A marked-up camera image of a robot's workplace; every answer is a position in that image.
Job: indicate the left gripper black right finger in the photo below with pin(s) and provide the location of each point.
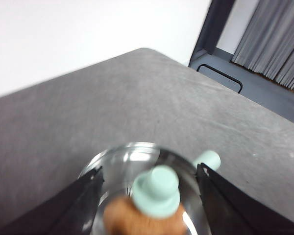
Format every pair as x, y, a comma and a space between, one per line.
235, 213

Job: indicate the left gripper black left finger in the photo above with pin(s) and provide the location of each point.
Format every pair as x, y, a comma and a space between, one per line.
63, 215

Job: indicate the brown potato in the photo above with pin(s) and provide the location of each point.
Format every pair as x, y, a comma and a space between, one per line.
122, 220

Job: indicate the glass lid with mint knob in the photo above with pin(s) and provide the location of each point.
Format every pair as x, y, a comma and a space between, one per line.
156, 191

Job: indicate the mint green steamer pot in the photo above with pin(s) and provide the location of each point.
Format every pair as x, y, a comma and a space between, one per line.
209, 157

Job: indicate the grey pleated curtain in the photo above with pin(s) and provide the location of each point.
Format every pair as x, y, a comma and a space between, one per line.
272, 36

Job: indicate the dark grey metal frame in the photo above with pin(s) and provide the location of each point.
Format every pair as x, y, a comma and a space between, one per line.
210, 24

